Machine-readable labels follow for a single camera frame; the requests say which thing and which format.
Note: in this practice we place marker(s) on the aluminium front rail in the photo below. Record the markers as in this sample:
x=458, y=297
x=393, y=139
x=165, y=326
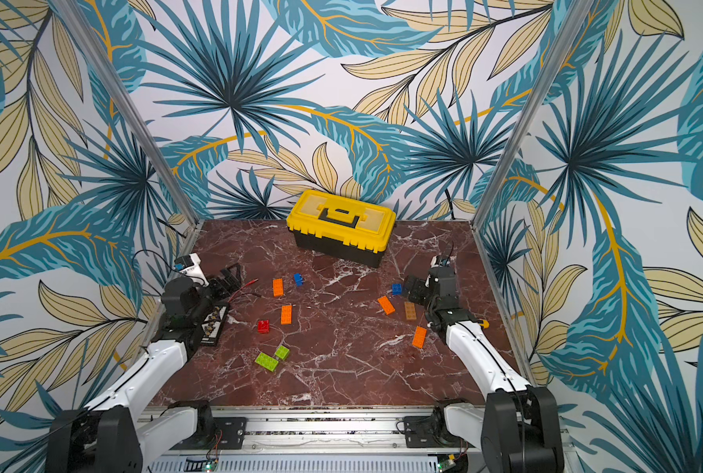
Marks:
x=323, y=439

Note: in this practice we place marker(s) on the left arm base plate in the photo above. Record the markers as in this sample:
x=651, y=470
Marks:
x=216, y=433

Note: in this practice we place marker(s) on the orange 2x4 brick near right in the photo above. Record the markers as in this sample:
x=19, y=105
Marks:
x=419, y=337

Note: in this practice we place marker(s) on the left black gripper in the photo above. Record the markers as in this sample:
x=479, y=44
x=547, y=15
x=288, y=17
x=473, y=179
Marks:
x=232, y=283

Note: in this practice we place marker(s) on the orange 2x4 brick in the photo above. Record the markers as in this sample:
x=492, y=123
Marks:
x=286, y=315
x=419, y=337
x=278, y=288
x=386, y=305

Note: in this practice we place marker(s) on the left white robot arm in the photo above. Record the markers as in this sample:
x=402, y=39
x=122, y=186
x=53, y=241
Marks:
x=106, y=435

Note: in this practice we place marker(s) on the orange 2x4 brick near left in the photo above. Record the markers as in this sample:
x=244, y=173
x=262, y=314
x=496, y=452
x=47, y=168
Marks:
x=286, y=315

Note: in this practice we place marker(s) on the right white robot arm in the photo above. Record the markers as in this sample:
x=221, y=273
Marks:
x=518, y=429

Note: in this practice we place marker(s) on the blue 2x2 brick right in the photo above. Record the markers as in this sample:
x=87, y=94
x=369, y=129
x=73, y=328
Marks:
x=396, y=289

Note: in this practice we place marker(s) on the tan 2x4 brick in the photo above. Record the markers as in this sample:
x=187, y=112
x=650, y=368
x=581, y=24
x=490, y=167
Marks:
x=410, y=311

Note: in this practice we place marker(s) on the red 2x2 brick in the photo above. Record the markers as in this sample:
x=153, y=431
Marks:
x=264, y=326

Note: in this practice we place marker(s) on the yellow black toolbox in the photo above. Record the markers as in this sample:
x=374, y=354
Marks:
x=341, y=227

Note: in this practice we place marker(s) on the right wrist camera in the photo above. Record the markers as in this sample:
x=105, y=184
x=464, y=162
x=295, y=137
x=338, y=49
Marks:
x=442, y=261

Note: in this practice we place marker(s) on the green 2x2 brick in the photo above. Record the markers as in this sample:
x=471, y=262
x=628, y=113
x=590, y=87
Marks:
x=282, y=352

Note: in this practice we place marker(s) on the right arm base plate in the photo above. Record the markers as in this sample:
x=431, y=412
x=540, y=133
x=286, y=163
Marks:
x=428, y=432

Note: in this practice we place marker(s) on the orange 2x4 brick centre right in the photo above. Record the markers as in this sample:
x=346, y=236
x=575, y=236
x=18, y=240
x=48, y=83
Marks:
x=386, y=305

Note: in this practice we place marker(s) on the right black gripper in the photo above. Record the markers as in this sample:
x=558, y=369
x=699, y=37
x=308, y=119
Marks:
x=421, y=289

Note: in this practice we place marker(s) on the orange 2x4 brick far left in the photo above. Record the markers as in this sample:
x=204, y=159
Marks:
x=278, y=288

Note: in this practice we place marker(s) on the green 2x4 brick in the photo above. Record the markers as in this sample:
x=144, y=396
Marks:
x=266, y=362

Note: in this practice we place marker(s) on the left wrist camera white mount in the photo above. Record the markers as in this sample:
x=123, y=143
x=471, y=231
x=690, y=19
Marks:
x=189, y=265

